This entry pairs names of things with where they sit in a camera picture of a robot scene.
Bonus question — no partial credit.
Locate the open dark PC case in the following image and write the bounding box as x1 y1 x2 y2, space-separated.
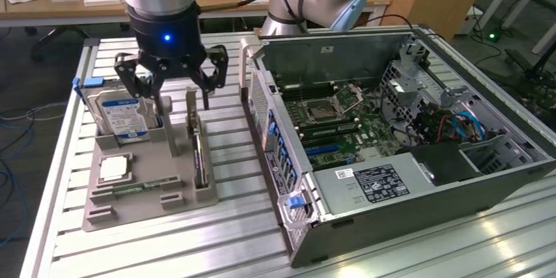
239 23 556 270

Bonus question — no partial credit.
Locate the blue floor cable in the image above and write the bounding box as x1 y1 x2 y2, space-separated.
0 120 36 247

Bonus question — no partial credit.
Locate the green RAM stick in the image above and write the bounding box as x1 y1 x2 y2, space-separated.
110 180 163 195

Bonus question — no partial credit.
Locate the hard disk with blue bracket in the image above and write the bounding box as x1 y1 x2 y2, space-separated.
71 76 163 146

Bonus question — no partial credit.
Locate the blue disk wire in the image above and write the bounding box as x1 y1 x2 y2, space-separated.
451 111 487 143

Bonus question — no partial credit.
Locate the metal socket cover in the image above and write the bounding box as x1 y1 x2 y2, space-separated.
331 83 364 109

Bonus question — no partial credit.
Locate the grey power supply unit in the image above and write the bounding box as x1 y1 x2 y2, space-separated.
312 152 440 224

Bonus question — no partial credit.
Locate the grey parts rack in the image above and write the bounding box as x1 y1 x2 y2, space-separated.
82 86 219 234

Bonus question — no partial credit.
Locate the green graphics card with bracket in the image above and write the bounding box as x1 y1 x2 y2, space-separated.
186 86 210 191

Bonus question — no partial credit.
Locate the CPU socket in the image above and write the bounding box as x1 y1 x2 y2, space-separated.
306 98 340 123

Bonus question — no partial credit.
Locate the blue expansion slot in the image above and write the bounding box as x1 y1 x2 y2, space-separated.
306 143 340 157

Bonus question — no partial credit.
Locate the green motherboard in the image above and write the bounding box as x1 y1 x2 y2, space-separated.
278 79 411 172

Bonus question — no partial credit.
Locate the black cable behind case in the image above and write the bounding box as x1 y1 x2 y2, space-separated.
363 14 438 36

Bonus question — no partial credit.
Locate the white floor cable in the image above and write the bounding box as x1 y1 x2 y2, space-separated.
0 101 67 122

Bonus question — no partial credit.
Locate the metal disk bay cage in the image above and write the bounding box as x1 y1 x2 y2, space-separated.
376 59 452 119

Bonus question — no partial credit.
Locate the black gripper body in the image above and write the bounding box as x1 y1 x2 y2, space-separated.
126 3 210 79

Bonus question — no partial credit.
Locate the installed RAM stick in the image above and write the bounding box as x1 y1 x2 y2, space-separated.
299 122 360 139

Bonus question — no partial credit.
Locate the silver CPU chip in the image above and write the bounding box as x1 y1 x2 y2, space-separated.
98 156 131 182

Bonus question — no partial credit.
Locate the black chair base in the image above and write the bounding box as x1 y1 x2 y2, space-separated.
24 24 91 63

